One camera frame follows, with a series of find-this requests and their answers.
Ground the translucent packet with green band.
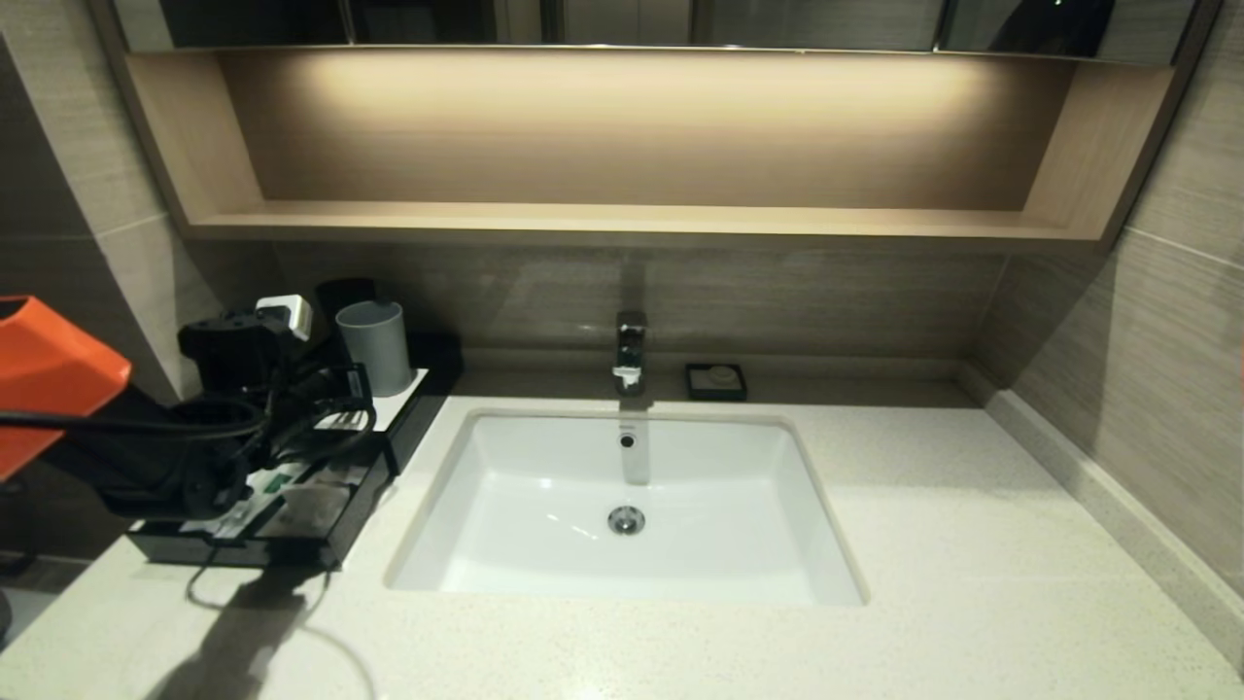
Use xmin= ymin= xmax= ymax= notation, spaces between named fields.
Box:
xmin=180 ymin=462 xmax=317 ymax=539

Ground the grey plastic cup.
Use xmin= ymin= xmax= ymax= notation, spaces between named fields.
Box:
xmin=335 ymin=299 xmax=414 ymax=399

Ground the black drawer with toiletries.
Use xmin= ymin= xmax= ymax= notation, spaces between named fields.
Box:
xmin=126 ymin=452 xmax=395 ymax=571

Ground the black box with white lid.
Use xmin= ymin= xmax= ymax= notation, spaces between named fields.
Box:
xmin=311 ymin=333 xmax=466 ymax=475

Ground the white folded sachet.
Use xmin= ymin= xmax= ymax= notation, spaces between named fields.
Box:
xmin=258 ymin=483 xmax=353 ymax=539

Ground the black cup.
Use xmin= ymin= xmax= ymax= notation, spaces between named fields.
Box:
xmin=317 ymin=278 xmax=378 ymax=314

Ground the white sink basin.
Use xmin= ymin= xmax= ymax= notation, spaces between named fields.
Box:
xmin=386 ymin=408 xmax=866 ymax=606

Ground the chrome faucet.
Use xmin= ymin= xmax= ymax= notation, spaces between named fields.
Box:
xmin=612 ymin=311 xmax=650 ymax=396

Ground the black soap dish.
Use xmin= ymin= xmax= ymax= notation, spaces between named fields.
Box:
xmin=684 ymin=363 xmax=747 ymax=402

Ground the mirror cabinet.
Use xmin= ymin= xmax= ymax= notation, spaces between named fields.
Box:
xmin=112 ymin=0 xmax=1196 ymax=64

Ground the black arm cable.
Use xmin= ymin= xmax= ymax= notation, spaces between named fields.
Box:
xmin=0 ymin=394 xmax=378 ymax=468

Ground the light wooden wall shelf niche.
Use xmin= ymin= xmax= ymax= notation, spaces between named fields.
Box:
xmin=121 ymin=49 xmax=1172 ymax=244

